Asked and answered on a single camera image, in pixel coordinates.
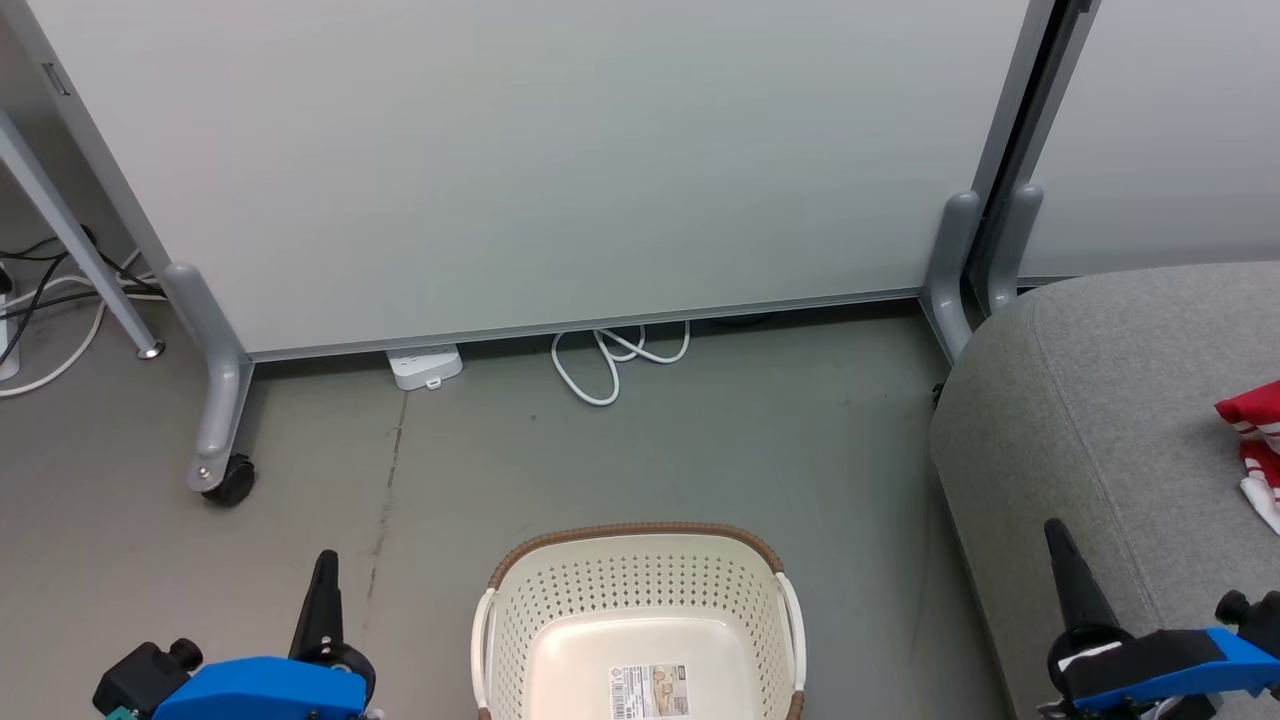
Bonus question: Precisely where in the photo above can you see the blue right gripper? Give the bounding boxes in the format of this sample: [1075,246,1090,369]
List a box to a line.
[1043,518,1280,720]

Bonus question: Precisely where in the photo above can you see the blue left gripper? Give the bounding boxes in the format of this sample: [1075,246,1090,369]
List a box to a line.
[150,549,378,720]

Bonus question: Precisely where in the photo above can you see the red white striped garment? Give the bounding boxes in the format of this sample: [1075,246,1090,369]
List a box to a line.
[1214,380,1280,537]

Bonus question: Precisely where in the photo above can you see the cream perforated laundry basket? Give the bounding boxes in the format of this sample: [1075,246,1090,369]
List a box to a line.
[470,522,807,720]

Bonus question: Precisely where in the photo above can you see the printed basket label sticker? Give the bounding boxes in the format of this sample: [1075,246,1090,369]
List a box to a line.
[608,663,691,720]

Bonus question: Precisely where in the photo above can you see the black caster wheel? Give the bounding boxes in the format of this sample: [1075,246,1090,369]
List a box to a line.
[202,455,257,507]

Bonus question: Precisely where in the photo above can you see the grey sofa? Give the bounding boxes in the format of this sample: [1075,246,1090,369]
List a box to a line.
[928,262,1280,720]

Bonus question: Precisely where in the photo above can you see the grey partition leg with caster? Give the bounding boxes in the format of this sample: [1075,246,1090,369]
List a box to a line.
[162,262,253,493]

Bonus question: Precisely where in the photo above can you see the white power strip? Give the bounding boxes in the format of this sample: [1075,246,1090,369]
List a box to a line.
[386,344,464,391]

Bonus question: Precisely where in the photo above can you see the grey metal table leg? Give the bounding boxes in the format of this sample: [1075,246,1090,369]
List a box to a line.
[0,105,167,360]

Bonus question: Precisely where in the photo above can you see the narrow white partition panel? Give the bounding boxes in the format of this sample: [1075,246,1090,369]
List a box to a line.
[1020,0,1280,289]

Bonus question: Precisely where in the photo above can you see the large white partition panel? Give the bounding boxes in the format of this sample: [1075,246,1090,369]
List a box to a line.
[0,0,1059,363]

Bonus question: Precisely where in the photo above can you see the looped white power cable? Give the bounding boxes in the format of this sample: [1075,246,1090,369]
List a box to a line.
[551,320,692,408]

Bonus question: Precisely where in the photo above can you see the long white floor cable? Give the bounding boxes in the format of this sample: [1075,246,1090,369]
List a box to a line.
[0,250,166,399]

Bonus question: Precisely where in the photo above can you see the black floor cables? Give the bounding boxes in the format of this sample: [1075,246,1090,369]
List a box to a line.
[0,228,166,367]

